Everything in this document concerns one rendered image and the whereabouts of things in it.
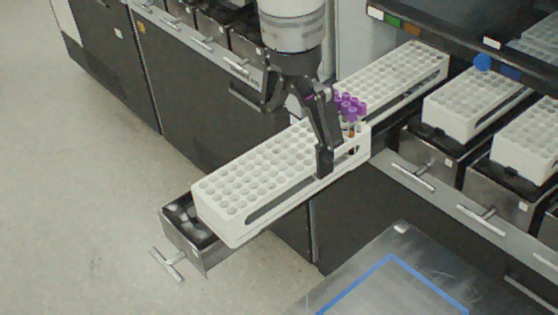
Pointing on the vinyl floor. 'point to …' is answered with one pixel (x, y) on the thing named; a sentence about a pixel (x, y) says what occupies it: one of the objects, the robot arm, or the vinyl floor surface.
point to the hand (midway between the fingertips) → (302, 149)
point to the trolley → (407, 282)
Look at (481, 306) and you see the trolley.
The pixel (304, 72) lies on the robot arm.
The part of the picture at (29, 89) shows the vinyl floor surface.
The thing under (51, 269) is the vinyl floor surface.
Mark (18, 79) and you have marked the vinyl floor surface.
